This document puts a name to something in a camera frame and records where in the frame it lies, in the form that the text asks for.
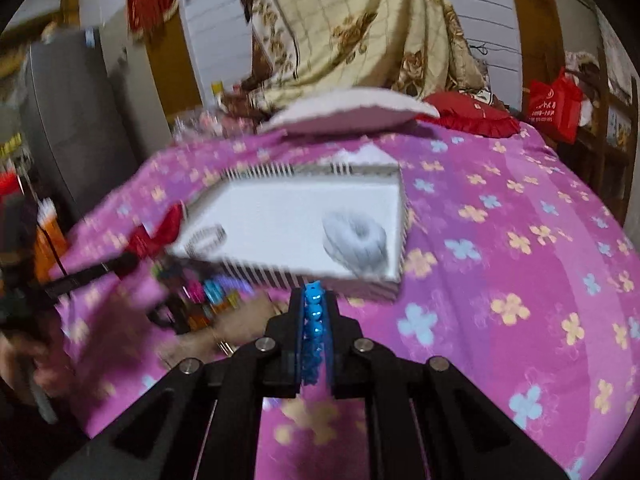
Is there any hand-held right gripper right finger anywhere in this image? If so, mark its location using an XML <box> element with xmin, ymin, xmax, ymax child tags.
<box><xmin>320</xmin><ymin>290</ymin><xmax>571</xmax><ymax>480</ymax></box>

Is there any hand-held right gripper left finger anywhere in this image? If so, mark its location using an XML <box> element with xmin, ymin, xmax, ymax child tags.
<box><xmin>50</xmin><ymin>286</ymin><xmax>307</xmax><ymax>480</ymax></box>

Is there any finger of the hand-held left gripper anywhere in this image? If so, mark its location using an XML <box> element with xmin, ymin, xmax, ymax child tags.
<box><xmin>40</xmin><ymin>252</ymin><xmax>151</xmax><ymax>301</ymax></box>

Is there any blue bead bracelet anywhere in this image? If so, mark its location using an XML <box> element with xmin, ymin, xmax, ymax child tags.
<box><xmin>302</xmin><ymin>280</ymin><xmax>327</xmax><ymax>388</ymax></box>

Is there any red bow hair tie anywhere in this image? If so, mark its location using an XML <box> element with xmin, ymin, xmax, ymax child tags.
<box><xmin>127</xmin><ymin>205</ymin><xmax>183</xmax><ymax>261</ymax></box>

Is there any striped jewelry box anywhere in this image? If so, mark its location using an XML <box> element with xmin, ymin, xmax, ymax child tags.
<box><xmin>167</xmin><ymin>160</ymin><xmax>408</xmax><ymax>303</ymax></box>

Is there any person's left hand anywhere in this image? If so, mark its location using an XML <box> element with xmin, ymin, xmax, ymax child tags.
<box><xmin>0</xmin><ymin>342</ymin><xmax>38</xmax><ymax>396</ymax></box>

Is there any orange plastic basket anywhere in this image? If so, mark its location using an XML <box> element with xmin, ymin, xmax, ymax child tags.
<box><xmin>35</xmin><ymin>212</ymin><xmax>68</xmax><ymax>273</ymax></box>

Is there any black scrunchie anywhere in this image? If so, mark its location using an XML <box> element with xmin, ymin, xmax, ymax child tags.
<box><xmin>149</xmin><ymin>297</ymin><xmax>192</xmax><ymax>335</ymax></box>

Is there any pale blue fluffy scrunchie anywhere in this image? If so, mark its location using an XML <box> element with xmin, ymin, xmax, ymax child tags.
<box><xmin>322</xmin><ymin>210</ymin><xmax>388</xmax><ymax>278</ymax></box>

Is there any grey refrigerator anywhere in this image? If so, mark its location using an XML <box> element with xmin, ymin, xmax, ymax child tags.
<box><xmin>20</xmin><ymin>30</ymin><xmax>141</xmax><ymax>211</ymax></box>

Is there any clear plastic bag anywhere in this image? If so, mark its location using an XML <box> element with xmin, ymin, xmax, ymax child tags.
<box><xmin>172</xmin><ymin>105</ymin><xmax>266</xmax><ymax>138</ymax></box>

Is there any white paper sheet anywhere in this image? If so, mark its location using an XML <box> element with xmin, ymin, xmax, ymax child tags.
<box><xmin>335</xmin><ymin>145</ymin><xmax>398</xmax><ymax>166</ymax></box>

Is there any white pillow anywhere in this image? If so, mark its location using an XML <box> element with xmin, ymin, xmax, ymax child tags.
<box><xmin>257</xmin><ymin>87</ymin><xmax>441</xmax><ymax>136</ymax></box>

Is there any red ruffled cushion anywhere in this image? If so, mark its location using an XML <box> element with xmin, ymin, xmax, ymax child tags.
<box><xmin>415</xmin><ymin>91</ymin><xmax>523</xmax><ymax>138</ymax></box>

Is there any red tasselled banner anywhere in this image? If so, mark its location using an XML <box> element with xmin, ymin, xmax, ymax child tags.
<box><xmin>122</xmin><ymin>0</ymin><xmax>188</xmax><ymax>41</ymax></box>

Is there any beige floral quilt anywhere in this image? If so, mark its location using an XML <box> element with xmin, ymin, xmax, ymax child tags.
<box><xmin>237</xmin><ymin>0</ymin><xmax>493</xmax><ymax>111</ymax></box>

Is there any red shopping bag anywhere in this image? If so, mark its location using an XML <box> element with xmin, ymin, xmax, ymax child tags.
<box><xmin>527</xmin><ymin>67</ymin><xmax>583</xmax><ymax>143</ymax></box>

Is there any wooden chair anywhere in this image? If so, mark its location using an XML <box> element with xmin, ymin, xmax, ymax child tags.
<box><xmin>555</xmin><ymin>50</ymin><xmax>640</xmax><ymax>226</ymax></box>

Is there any pile of clothes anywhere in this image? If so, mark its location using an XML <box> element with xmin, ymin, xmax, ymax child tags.
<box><xmin>565</xmin><ymin>50</ymin><xmax>601</xmax><ymax>81</ymax></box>

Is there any pink floral curtain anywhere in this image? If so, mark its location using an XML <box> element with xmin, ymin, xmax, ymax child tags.
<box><xmin>597</xmin><ymin>15</ymin><xmax>640</xmax><ymax>103</ymax></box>

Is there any turquoise bead bracelet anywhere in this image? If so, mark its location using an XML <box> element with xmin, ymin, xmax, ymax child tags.
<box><xmin>202</xmin><ymin>280</ymin><xmax>236</xmax><ymax>308</ymax></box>

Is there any silver rhinestone bracelet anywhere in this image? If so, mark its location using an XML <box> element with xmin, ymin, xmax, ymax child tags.
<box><xmin>185</xmin><ymin>225</ymin><xmax>227</xmax><ymax>257</ymax></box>

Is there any brown wooden post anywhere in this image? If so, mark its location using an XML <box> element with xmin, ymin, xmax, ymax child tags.
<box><xmin>145</xmin><ymin>15</ymin><xmax>203</xmax><ymax>111</ymax></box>
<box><xmin>502</xmin><ymin>0</ymin><xmax>568</xmax><ymax>121</ymax></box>

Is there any black wall cable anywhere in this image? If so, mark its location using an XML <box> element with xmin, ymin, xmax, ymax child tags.
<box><xmin>470</xmin><ymin>40</ymin><xmax>521</xmax><ymax>57</ymax></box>

